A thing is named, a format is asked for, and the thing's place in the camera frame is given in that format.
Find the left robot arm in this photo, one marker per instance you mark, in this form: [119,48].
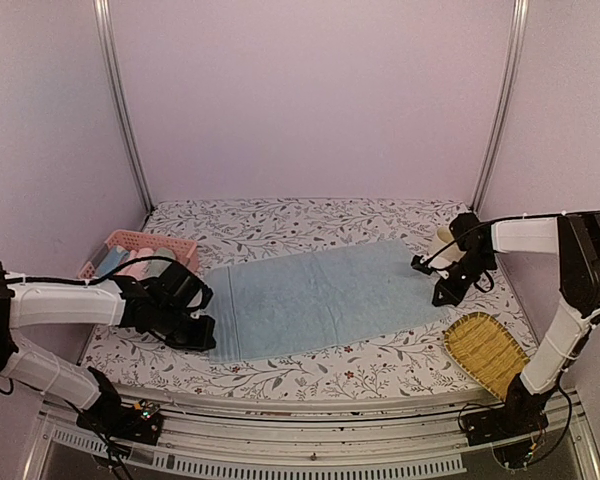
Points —
[32,300]

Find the woven bamboo tray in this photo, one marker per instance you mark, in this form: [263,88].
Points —
[481,346]

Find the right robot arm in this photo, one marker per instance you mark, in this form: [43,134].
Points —
[574,238]

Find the aluminium post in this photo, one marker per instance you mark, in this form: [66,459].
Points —
[104,25]
[511,67]

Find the rolled pink towel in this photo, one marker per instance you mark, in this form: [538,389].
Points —
[138,269]

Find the pink plastic basket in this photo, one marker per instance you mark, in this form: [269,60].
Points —
[123,245]

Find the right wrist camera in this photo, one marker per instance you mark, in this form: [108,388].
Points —
[428,266]

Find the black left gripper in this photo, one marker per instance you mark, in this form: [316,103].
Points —
[204,339]

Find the green towel with panda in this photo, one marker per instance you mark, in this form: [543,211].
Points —
[163,258]

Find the right aluminium post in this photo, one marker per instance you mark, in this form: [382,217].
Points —
[511,67]

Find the rolled blue patterned towel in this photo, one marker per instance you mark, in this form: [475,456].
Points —
[115,256]

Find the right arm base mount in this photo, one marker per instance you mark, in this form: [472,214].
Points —
[483,424]

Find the aluminium front frame rail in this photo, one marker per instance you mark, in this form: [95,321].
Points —
[206,437]

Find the left aluminium post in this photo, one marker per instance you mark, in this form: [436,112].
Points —
[104,25]

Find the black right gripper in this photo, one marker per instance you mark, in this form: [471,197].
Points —
[454,296]

